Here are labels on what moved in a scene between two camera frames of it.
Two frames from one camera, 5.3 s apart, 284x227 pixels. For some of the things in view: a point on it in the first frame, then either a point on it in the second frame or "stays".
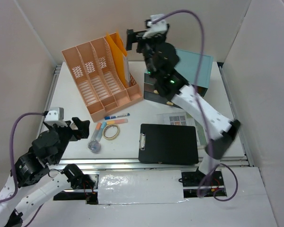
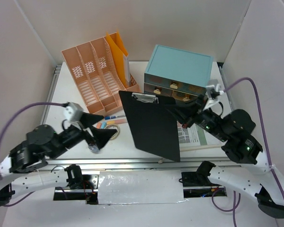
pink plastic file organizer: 93,69 stays
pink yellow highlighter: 117,121 stays
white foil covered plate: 142,187 stays
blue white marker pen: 116,116 stays
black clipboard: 168,144 -> 153,125
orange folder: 119,50 stays
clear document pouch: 182,118 -> 195,142
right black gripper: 134,37 -> 187,112
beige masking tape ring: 110,138 stays
